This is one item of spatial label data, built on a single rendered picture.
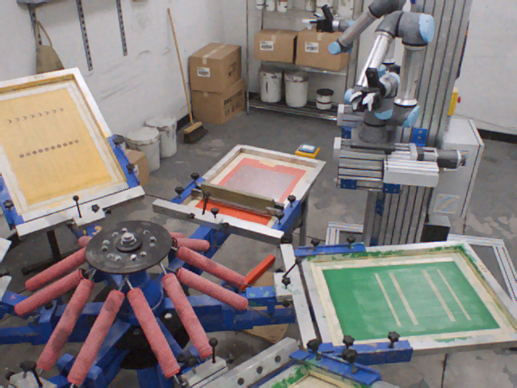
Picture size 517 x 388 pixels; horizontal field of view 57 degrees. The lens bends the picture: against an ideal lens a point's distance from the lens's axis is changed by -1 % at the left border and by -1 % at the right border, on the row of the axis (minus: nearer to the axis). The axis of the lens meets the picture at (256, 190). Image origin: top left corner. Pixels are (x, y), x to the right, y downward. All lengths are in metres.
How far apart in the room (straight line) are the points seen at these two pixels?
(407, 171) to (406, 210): 0.52
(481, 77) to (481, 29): 0.50
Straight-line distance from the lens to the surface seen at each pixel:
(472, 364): 3.25
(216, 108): 5.74
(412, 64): 2.39
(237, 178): 2.78
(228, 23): 6.41
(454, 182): 2.88
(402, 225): 3.08
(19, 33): 3.94
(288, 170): 2.86
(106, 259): 1.71
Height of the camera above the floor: 2.35
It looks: 32 degrees down
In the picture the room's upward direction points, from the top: straight up
